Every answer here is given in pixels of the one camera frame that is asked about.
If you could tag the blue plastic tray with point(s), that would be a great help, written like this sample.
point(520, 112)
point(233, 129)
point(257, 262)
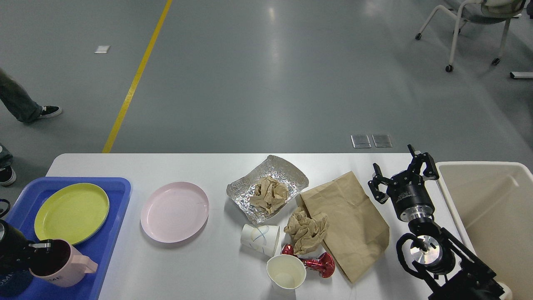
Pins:
point(99, 247)

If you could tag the yellow-green plate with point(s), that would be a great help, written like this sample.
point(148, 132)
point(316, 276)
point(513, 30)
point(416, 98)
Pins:
point(74, 213)

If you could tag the crumpled brown paper ball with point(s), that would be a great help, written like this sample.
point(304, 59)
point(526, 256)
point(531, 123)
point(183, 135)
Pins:
point(306, 233)

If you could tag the red foil wrapper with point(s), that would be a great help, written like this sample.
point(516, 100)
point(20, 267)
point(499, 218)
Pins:
point(324, 264)

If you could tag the left metal floor socket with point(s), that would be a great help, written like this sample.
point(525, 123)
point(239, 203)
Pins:
point(361, 141)

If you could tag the crumpled aluminium foil tray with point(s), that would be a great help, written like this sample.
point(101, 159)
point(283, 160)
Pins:
point(241, 190)

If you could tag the person's near leg and shoe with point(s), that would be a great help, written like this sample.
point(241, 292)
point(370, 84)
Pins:
point(7, 174)

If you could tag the dark blue mug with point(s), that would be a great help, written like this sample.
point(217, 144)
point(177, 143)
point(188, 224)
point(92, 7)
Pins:
point(14, 283)

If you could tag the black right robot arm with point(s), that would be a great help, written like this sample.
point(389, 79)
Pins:
point(430, 252)

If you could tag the white paper cup upright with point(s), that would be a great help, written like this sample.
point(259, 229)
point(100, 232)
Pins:
point(286, 273)

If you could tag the white paper scrap on floor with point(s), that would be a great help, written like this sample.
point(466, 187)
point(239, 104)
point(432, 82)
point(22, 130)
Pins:
point(102, 49)

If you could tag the crumpled brown paper in foil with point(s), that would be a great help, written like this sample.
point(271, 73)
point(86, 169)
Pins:
point(269, 194)

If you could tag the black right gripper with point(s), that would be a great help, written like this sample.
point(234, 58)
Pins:
point(410, 201)

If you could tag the person's leg and shoe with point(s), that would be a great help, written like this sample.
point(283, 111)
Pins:
point(7, 174)
point(20, 104)

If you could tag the patterned paper cup lying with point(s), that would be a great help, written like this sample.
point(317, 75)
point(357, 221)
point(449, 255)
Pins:
point(263, 239)

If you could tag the person's far leg and shoe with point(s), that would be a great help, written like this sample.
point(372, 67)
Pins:
point(20, 104)

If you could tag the white office chair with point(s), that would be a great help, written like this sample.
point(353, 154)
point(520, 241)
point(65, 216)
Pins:
point(483, 12)

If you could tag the beige plastic bin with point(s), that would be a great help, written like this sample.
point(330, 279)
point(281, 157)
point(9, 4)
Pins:
point(492, 206)

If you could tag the metal floor socket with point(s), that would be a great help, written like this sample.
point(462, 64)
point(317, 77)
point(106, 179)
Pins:
point(382, 141)
point(361, 141)

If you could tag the pink plate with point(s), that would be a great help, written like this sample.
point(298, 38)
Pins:
point(175, 212)

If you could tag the right metal floor socket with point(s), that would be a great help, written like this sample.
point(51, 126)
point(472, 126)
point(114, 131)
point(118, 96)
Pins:
point(382, 141)

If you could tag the brown paper bag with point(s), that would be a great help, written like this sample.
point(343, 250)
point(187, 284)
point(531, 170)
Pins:
point(357, 235)

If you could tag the white bar on floor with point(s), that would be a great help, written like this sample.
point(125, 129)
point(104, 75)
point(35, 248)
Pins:
point(521, 75)

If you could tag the pink mug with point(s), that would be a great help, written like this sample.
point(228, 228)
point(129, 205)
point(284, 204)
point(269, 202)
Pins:
point(61, 264)

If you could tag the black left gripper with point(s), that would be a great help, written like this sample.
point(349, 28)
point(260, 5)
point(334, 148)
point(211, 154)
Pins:
point(13, 248)

